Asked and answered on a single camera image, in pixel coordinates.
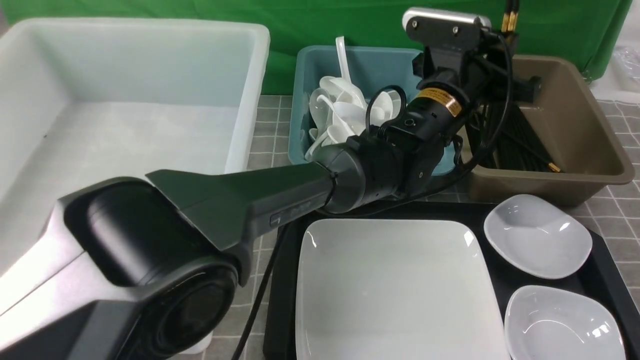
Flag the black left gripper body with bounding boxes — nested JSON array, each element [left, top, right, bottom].
[[413, 30, 542, 109]]

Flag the white bowl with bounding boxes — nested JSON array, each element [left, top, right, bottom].
[[483, 194, 594, 280], [503, 285, 627, 360]]

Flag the large white square plate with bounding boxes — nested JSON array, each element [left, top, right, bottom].
[[295, 219, 510, 360]]

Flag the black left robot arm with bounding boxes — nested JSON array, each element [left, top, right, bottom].
[[1, 24, 543, 360]]

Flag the black chopsticks in bin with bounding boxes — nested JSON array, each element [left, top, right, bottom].
[[466, 103, 563, 173]]

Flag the brown plastic bin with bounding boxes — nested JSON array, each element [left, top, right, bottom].
[[462, 54, 635, 208]]

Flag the green backdrop cloth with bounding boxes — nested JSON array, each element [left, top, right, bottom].
[[1, 0, 632, 95]]

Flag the teal plastic bin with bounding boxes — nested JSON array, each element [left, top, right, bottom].
[[289, 45, 458, 199]]

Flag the white plastic spoon upright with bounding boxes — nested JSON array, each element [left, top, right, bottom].
[[334, 36, 352, 84]]

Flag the pile of white spoons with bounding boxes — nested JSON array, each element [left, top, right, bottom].
[[304, 76, 406, 161]]

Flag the black serving tray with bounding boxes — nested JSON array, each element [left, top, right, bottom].
[[262, 194, 639, 360]]

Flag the large white plastic bin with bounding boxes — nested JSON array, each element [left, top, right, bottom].
[[1, 18, 271, 276]]

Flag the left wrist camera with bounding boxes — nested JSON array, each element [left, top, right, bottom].
[[401, 7, 492, 51]]

